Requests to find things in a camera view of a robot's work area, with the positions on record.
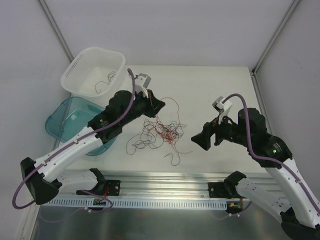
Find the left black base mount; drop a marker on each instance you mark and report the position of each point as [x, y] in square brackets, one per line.
[110, 187]

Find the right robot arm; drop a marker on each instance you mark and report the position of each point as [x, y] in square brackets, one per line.
[296, 214]

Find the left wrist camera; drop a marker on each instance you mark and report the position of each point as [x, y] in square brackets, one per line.
[142, 82]

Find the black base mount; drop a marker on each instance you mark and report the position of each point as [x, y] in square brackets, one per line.
[219, 190]
[110, 187]

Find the left aluminium frame post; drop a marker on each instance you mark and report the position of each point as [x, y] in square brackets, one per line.
[55, 28]

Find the aluminium rail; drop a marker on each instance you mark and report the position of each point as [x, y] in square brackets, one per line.
[134, 185]

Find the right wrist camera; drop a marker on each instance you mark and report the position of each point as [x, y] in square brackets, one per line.
[223, 107]

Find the aluminium frame post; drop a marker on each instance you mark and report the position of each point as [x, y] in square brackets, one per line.
[276, 34]
[55, 28]

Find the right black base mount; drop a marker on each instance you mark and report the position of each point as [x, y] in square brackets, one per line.
[219, 190]

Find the right aluminium frame post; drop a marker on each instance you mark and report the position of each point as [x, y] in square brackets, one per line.
[276, 34]

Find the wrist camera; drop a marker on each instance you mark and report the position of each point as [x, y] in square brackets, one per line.
[142, 82]
[223, 107]

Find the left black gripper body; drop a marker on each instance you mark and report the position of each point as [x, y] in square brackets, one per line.
[150, 104]

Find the white plastic basket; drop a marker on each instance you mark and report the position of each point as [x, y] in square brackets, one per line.
[95, 74]

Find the teal transparent plastic bin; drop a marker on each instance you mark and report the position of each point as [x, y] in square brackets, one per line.
[70, 117]

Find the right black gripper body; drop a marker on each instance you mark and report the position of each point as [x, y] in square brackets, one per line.
[212, 135]

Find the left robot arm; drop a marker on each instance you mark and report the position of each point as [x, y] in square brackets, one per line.
[45, 177]

